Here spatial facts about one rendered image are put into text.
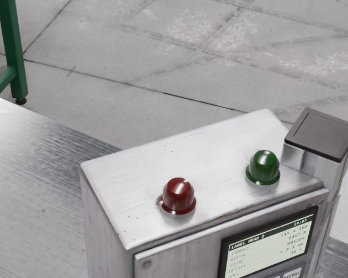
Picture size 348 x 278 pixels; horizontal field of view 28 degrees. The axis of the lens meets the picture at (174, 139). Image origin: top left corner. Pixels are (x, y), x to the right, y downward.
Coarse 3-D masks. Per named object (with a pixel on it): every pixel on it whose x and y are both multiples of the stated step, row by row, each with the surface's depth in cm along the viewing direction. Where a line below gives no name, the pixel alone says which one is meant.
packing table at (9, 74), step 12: (0, 0) 254; (12, 0) 256; (0, 12) 258; (12, 12) 258; (12, 24) 260; (12, 36) 263; (12, 48) 267; (12, 60) 271; (12, 72) 272; (24, 72) 279; (0, 84) 265; (12, 84) 280; (24, 84) 282; (12, 96) 285; (24, 96) 285
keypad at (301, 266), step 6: (300, 264) 57; (288, 270) 56; (294, 270) 57; (300, 270) 57; (270, 276) 56; (276, 276) 56; (282, 276) 57; (288, 276) 57; (294, 276) 58; (300, 276) 58
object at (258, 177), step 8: (256, 152) 51; (264, 152) 50; (272, 152) 51; (256, 160) 50; (264, 160) 50; (272, 160) 50; (248, 168) 52; (256, 168) 50; (264, 168) 50; (272, 168) 50; (248, 176) 51; (256, 176) 50; (264, 176) 50; (272, 176) 50; (256, 184) 51; (264, 184) 50; (272, 184) 51
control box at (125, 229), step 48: (144, 144) 54; (192, 144) 54; (240, 144) 54; (96, 192) 50; (144, 192) 50; (240, 192) 50; (288, 192) 51; (96, 240) 54; (144, 240) 47; (192, 240) 48
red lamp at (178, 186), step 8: (168, 184) 48; (176, 184) 48; (184, 184) 48; (168, 192) 48; (176, 192) 47; (184, 192) 47; (192, 192) 48; (160, 200) 49; (168, 200) 48; (176, 200) 47; (184, 200) 47; (192, 200) 48; (160, 208) 49; (168, 208) 48; (176, 208) 48; (184, 208) 48; (192, 208) 48; (168, 216) 48; (176, 216) 48; (184, 216) 48
